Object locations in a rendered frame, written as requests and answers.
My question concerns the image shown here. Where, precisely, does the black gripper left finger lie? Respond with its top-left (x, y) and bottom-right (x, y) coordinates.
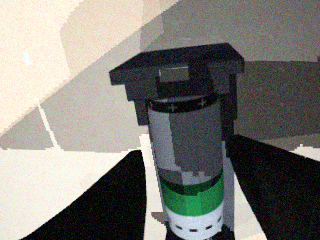
top-left (19, 149), bottom-right (148, 240)

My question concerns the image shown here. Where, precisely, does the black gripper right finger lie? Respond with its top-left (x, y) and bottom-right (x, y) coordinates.
top-left (228, 135), bottom-right (320, 240)

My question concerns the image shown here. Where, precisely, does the grey cylindrical battery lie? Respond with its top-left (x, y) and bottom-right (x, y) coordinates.
top-left (147, 93), bottom-right (224, 240)

